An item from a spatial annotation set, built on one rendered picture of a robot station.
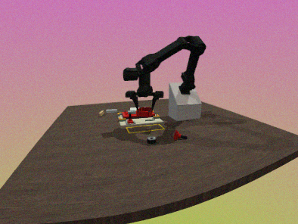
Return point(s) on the small black toy wheel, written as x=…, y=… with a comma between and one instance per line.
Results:
x=151, y=140

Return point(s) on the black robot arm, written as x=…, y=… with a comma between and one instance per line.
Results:
x=152, y=61

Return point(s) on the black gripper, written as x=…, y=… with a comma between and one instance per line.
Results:
x=134, y=96

